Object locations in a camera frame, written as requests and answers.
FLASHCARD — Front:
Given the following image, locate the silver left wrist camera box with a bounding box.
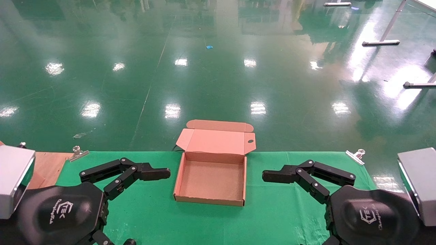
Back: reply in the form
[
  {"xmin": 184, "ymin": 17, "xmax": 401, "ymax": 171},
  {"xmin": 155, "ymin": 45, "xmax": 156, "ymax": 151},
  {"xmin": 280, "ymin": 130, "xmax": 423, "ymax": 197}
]
[{"xmin": 0, "ymin": 146, "xmax": 36, "ymax": 220}]

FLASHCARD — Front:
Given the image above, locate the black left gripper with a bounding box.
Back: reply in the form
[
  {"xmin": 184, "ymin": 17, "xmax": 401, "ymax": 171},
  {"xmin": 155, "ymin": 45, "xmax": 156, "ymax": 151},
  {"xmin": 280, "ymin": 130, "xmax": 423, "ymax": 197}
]
[{"xmin": 15, "ymin": 182, "xmax": 137, "ymax": 245}]

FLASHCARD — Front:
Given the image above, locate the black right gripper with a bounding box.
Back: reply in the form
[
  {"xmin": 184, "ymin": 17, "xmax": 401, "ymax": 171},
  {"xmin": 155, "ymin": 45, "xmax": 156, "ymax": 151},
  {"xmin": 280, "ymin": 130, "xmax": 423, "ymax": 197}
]
[{"xmin": 323, "ymin": 185, "xmax": 422, "ymax": 245}]

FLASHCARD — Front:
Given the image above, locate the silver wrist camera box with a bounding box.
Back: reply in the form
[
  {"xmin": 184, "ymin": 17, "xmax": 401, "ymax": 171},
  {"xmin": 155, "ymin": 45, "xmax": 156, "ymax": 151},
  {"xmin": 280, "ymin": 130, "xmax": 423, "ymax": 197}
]
[
  {"xmin": 397, "ymin": 147, "xmax": 436, "ymax": 227},
  {"xmin": 0, "ymin": 146, "xmax": 36, "ymax": 220}
]

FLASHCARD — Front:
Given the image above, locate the open brown cardboard box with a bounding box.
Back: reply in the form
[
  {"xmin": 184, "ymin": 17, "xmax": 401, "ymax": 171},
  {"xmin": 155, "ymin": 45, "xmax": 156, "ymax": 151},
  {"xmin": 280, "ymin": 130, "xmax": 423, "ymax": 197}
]
[{"xmin": 173, "ymin": 119, "xmax": 256, "ymax": 207}]

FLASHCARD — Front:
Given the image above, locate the white table leg with foot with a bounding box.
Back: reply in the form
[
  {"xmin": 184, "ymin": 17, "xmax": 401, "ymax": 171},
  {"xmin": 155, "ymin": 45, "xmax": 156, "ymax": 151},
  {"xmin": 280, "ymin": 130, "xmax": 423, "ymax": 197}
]
[{"xmin": 362, "ymin": 0, "xmax": 408, "ymax": 47}]

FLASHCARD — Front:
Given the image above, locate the green table cloth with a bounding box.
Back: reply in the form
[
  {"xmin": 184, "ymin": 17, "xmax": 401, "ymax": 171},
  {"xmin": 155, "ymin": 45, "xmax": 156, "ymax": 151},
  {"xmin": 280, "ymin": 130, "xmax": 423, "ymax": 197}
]
[{"xmin": 54, "ymin": 151, "xmax": 378, "ymax": 245}]

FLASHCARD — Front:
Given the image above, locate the white table top corner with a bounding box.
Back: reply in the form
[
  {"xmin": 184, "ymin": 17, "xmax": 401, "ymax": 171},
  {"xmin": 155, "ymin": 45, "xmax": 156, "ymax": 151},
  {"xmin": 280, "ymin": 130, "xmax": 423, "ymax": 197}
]
[{"xmin": 412, "ymin": 0, "xmax": 436, "ymax": 13}]

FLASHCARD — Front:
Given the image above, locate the silver binder clip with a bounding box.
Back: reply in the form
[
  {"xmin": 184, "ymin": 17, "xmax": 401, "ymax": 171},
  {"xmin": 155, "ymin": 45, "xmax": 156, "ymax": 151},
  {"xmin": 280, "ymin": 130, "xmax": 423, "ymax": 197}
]
[
  {"xmin": 345, "ymin": 149, "xmax": 366, "ymax": 166},
  {"xmin": 68, "ymin": 146, "xmax": 90, "ymax": 162}
]

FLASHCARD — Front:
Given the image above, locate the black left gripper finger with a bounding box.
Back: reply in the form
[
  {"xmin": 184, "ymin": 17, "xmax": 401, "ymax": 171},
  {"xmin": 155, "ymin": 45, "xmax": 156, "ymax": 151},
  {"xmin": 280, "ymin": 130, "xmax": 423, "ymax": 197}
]
[{"xmin": 79, "ymin": 157, "xmax": 171, "ymax": 201}]

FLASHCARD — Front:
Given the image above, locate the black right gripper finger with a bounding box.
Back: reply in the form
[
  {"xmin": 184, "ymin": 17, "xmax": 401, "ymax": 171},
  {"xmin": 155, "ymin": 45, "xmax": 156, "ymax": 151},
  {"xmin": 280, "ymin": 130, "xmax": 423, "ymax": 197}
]
[{"xmin": 262, "ymin": 159, "xmax": 357, "ymax": 205}]

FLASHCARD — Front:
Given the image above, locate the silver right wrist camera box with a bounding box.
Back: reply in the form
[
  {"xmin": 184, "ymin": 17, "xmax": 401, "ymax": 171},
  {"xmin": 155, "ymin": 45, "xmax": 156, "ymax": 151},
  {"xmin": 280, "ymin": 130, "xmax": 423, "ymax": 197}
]
[{"xmin": 397, "ymin": 147, "xmax": 436, "ymax": 227}]

